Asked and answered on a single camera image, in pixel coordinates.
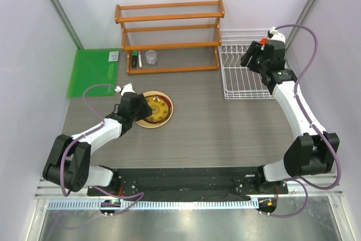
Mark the cream yellow plate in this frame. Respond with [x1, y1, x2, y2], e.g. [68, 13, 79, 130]
[134, 90, 175, 129]

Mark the olive yellow patterned plate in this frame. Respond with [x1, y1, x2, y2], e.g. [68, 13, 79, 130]
[144, 95, 170, 124]

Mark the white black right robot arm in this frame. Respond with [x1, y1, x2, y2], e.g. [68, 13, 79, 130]
[240, 40, 340, 193]

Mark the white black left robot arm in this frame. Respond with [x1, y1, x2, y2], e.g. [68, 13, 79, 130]
[42, 92, 152, 196]

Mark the orange wooden shelf rack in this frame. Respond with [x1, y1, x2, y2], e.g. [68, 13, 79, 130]
[114, 0, 225, 75]

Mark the orange plastic plate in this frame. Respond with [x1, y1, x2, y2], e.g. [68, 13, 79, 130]
[259, 38, 269, 45]

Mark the black green marker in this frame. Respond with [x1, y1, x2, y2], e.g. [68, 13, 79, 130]
[131, 51, 138, 68]

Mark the pink white marker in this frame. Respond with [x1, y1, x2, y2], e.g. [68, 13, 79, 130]
[138, 50, 143, 69]

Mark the clear plastic cup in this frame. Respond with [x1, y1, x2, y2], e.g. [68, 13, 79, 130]
[145, 50, 157, 65]

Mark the green plastic mat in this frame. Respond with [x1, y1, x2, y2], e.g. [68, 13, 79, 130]
[67, 49, 120, 98]

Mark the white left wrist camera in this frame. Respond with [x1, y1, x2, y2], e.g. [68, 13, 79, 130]
[114, 83, 135, 96]

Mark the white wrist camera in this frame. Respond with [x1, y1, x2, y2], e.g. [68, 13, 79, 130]
[267, 27, 286, 43]
[114, 83, 135, 96]

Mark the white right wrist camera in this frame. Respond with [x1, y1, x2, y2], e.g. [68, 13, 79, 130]
[267, 27, 286, 43]

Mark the white wire dish rack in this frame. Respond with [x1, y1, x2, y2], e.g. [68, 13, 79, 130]
[219, 28, 294, 100]

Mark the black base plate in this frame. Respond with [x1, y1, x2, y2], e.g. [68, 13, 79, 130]
[103, 166, 288, 202]

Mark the aluminium front rail frame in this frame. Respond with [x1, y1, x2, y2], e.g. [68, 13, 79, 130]
[34, 180, 343, 216]

